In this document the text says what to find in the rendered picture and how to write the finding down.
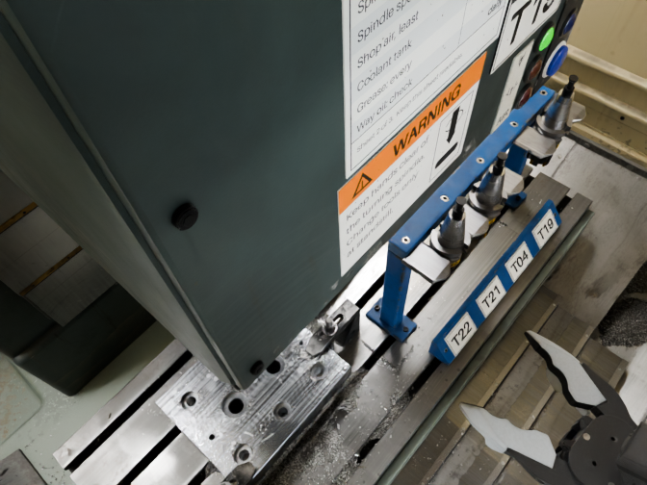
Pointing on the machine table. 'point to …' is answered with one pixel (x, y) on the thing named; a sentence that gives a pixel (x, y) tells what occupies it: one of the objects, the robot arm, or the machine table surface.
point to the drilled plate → (311, 392)
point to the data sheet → (404, 61)
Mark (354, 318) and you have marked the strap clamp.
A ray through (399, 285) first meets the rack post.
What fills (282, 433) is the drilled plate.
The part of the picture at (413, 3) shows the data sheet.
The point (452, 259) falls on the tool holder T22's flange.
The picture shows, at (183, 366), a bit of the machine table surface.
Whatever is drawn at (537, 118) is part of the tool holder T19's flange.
